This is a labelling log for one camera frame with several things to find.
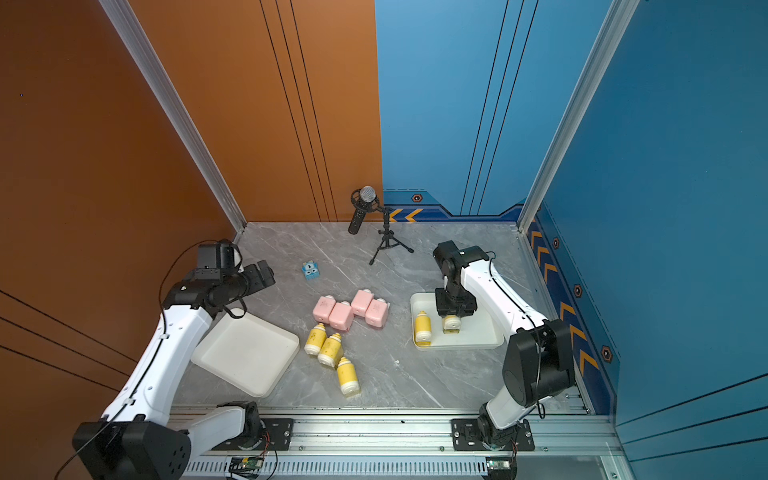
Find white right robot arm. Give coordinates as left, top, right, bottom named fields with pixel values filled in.
left=432, top=241, right=576, bottom=449

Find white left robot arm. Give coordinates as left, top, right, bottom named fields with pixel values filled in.
left=72, top=260, right=275, bottom=479

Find white right storage tray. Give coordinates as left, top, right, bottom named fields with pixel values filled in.
left=410, top=293, right=505, bottom=350

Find white storage tray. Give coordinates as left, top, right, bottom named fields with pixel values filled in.
left=191, top=308, right=299, bottom=398
left=410, top=293, right=505, bottom=350

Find pink pencil sharpener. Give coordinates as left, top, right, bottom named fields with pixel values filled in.
left=312, top=295, right=336, bottom=324
left=328, top=301, right=354, bottom=332
left=350, top=289, right=374, bottom=317
left=364, top=298, right=390, bottom=329

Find white left storage tray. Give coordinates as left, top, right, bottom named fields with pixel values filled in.
left=191, top=308, right=299, bottom=398

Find blue owl toy block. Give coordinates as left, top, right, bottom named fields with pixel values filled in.
left=302, top=261, right=320, bottom=280

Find black microphone tripod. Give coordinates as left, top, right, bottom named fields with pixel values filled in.
left=369, top=205, right=414, bottom=265

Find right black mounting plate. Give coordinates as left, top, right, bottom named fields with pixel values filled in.
left=450, top=417, right=535, bottom=452

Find black mounting plate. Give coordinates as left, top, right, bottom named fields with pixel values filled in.
left=213, top=418, right=294, bottom=452
left=450, top=417, right=535, bottom=452

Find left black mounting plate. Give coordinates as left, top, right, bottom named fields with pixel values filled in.
left=213, top=418, right=294, bottom=452

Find right small circuit board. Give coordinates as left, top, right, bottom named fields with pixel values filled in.
left=486, top=457, right=518, bottom=479

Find green circuit board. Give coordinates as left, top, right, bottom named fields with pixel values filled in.
left=228, top=457, right=264, bottom=476

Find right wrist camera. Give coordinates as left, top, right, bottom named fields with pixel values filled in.
left=432, top=241, right=466, bottom=277

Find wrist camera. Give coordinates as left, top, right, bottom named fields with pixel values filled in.
left=197, top=240, right=242, bottom=271
left=432, top=241, right=466, bottom=277

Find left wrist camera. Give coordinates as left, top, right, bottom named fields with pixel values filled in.
left=197, top=240, right=242, bottom=271

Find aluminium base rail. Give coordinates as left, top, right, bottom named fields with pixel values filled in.
left=182, top=409, right=633, bottom=479

